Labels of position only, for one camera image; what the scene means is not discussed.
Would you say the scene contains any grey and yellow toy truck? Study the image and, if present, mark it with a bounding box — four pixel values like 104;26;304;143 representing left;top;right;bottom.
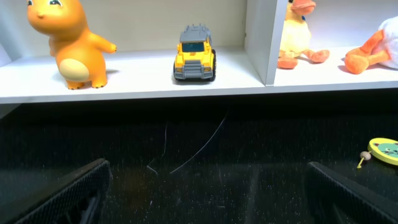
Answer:
172;24;218;83

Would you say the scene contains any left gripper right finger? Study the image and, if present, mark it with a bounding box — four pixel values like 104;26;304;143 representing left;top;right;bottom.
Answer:
305;161;398;224

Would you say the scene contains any orange rubber toy figure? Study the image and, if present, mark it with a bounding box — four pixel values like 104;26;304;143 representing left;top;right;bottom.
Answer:
25;0;118;91

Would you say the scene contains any white plush duck yellow hat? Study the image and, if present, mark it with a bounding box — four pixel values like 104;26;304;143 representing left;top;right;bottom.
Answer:
343;16;398;75

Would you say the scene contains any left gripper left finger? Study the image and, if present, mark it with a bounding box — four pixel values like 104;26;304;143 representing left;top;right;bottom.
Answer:
0;157;113;224

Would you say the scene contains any white shelf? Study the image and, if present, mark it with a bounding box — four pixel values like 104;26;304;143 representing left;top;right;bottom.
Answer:
0;0;398;105

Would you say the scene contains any yellow rattle drum wooden handle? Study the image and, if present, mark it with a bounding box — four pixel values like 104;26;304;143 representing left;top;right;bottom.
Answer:
356;137;398;170

